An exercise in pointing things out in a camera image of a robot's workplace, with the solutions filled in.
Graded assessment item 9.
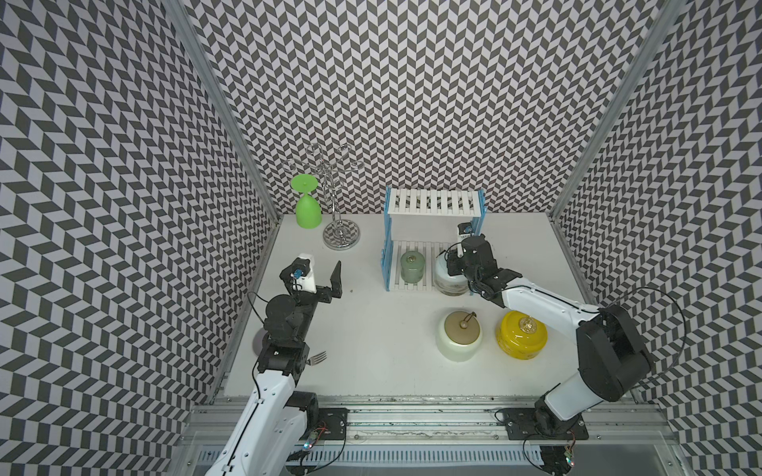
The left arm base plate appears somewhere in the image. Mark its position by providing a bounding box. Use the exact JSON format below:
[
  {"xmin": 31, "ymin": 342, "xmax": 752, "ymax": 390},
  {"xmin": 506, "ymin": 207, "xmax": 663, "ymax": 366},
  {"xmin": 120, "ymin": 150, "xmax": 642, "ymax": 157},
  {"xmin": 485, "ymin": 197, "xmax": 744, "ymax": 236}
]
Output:
[{"xmin": 308, "ymin": 408, "xmax": 349, "ymax": 441}]

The chrome wire cup stand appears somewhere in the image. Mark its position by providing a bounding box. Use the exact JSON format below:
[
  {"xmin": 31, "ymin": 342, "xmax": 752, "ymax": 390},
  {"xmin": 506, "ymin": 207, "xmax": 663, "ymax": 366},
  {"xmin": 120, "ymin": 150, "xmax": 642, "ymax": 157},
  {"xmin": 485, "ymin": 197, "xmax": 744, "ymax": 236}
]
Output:
[{"xmin": 288, "ymin": 142, "xmax": 364, "ymax": 251}]

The blue white two-tier shelf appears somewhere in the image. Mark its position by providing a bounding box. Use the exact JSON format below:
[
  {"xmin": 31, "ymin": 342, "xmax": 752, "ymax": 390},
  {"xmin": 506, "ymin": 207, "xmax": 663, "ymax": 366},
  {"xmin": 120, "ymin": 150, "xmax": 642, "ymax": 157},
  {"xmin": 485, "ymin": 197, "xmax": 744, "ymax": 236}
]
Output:
[{"xmin": 381, "ymin": 186, "xmax": 486, "ymax": 293}]

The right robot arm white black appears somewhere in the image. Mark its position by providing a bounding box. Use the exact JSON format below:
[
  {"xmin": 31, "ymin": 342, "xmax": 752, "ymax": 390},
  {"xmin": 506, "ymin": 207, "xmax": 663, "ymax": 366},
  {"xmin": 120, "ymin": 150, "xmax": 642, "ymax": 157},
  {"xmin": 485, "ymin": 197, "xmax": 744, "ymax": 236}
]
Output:
[{"xmin": 444, "ymin": 235, "xmax": 654, "ymax": 438}]

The lilac plastic bowl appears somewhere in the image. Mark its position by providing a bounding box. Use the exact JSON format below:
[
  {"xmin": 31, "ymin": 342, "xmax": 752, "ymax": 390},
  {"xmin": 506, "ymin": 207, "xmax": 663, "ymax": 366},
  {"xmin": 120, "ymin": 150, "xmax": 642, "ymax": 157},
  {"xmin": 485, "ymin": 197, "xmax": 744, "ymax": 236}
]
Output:
[{"xmin": 252, "ymin": 328, "xmax": 268, "ymax": 357}]

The yellow patterned tea canister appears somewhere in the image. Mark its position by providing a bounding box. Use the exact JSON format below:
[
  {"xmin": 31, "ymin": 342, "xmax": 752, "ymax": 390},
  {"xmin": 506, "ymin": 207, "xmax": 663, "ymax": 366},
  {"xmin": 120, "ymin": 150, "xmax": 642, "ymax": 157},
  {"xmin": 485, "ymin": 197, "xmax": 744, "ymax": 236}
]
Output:
[{"xmin": 496, "ymin": 311, "xmax": 548, "ymax": 360}]

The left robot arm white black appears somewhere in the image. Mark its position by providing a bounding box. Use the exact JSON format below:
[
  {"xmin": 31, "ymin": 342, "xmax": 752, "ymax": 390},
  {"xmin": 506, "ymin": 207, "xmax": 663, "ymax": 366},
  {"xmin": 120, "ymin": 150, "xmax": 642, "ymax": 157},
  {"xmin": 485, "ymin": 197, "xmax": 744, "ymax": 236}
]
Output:
[{"xmin": 206, "ymin": 254, "xmax": 343, "ymax": 475}]

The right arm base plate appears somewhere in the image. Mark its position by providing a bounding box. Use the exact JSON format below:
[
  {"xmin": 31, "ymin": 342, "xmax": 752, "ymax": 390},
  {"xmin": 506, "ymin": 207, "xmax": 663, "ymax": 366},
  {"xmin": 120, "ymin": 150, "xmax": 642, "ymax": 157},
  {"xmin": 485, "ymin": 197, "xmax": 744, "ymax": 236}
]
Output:
[{"xmin": 497, "ymin": 407, "xmax": 589, "ymax": 441}]

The silver metal fork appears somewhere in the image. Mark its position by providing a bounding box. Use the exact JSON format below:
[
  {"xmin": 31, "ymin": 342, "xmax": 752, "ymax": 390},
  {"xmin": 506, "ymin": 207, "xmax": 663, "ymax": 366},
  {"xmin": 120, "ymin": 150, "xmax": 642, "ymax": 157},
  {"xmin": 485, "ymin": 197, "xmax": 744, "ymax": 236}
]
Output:
[{"xmin": 307, "ymin": 351, "xmax": 327, "ymax": 366}]

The light blue tea canister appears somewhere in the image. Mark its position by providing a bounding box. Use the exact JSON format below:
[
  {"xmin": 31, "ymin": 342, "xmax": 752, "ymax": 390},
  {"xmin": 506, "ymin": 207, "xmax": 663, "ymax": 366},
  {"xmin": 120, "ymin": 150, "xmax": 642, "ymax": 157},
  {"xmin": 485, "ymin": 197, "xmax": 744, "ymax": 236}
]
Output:
[{"xmin": 434, "ymin": 254, "xmax": 470, "ymax": 297}]

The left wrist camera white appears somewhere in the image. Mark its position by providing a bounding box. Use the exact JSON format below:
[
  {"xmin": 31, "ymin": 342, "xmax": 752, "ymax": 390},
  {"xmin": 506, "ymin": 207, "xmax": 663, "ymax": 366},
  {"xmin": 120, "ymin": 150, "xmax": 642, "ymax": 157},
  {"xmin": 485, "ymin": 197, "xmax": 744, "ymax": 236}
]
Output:
[{"xmin": 279, "ymin": 253, "xmax": 317, "ymax": 295}]

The small green tea canister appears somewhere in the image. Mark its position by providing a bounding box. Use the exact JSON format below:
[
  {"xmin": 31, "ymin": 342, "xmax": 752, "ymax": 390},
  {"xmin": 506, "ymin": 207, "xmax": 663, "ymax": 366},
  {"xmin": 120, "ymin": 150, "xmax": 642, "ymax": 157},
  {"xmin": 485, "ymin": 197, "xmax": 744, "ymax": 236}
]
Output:
[{"xmin": 400, "ymin": 250, "xmax": 426, "ymax": 285}]

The green plastic wine glass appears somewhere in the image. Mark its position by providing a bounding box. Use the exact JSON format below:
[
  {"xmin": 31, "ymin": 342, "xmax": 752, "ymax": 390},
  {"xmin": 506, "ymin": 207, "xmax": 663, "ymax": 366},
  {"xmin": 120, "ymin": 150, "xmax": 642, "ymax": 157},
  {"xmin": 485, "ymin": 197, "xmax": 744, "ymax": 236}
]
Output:
[{"xmin": 291, "ymin": 174, "xmax": 323, "ymax": 229}]

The aluminium front rail frame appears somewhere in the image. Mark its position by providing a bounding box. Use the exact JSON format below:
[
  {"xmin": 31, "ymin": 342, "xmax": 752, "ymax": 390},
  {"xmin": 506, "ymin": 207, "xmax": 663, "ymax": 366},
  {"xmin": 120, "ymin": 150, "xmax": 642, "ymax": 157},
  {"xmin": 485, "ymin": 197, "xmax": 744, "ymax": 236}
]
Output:
[{"xmin": 165, "ymin": 393, "xmax": 680, "ymax": 476}]

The cream canister brown lid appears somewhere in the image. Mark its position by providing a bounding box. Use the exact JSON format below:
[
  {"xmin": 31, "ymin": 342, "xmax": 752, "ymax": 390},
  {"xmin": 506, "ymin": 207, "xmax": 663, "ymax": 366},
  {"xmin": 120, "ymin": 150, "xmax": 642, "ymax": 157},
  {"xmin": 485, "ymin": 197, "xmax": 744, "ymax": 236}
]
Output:
[{"xmin": 436, "ymin": 311, "xmax": 482, "ymax": 362}]

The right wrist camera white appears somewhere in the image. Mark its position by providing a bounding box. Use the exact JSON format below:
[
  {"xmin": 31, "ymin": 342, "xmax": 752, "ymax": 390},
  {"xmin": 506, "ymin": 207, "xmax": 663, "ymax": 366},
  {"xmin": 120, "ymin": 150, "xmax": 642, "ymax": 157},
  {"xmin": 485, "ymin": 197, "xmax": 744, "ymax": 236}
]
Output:
[{"xmin": 458, "ymin": 222, "xmax": 473, "ymax": 241}]

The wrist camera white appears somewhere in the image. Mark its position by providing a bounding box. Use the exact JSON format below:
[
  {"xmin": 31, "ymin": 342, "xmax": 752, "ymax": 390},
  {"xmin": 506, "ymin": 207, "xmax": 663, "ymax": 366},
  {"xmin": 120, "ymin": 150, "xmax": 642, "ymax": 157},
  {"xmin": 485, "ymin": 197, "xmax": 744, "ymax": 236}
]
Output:
[
  {"xmin": 458, "ymin": 222, "xmax": 473, "ymax": 241},
  {"xmin": 279, "ymin": 253, "xmax": 317, "ymax": 295}
]

